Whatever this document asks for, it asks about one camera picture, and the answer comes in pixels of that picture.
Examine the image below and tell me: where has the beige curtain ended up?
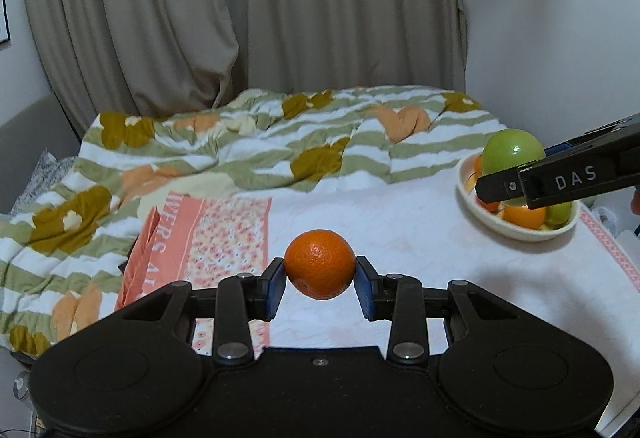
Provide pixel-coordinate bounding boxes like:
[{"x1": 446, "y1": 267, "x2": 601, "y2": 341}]
[{"x1": 19, "y1": 0, "x2": 469, "y2": 140}]

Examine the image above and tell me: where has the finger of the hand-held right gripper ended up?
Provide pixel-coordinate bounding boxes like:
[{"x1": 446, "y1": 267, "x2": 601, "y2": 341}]
[
  {"x1": 544, "y1": 113, "x2": 640, "y2": 158},
  {"x1": 474, "y1": 138, "x2": 640, "y2": 211}
]

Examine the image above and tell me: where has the grey sofa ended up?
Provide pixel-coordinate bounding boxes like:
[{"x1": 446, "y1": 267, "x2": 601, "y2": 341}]
[{"x1": 0, "y1": 93, "x2": 84, "y2": 215}]

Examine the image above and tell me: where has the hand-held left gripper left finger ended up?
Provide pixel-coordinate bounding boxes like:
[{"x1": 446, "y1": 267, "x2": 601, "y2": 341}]
[{"x1": 120, "y1": 258, "x2": 288, "y2": 367}]

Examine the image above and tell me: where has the large orange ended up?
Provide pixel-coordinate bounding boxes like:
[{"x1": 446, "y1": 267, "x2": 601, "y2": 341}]
[{"x1": 283, "y1": 229, "x2": 357, "y2": 301}]

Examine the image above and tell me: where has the cream oval bowl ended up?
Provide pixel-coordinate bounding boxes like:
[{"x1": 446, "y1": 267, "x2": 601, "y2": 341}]
[{"x1": 455, "y1": 150, "x2": 581, "y2": 243}]

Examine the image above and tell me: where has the green striped floral blanket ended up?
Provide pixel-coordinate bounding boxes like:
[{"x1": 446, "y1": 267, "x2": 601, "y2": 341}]
[{"x1": 0, "y1": 85, "x2": 502, "y2": 355}]

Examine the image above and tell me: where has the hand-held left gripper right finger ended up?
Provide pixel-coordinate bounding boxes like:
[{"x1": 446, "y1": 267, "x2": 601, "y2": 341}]
[{"x1": 353, "y1": 255, "x2": 519, "y2": 365}]

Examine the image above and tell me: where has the grey patterned pillow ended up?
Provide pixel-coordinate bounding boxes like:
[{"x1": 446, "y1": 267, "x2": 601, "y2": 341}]
[{"x1": 10, "y1": 148, "x2": 81, "y2": 215}]

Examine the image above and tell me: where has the green apple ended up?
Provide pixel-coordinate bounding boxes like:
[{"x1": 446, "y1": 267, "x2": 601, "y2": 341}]
[
  {"x1": 544, "y1": 202, "x2": 574, "y2": 230},
  {"x1": 481, "y1": 128, "x2": 546, "y2": 208}
]

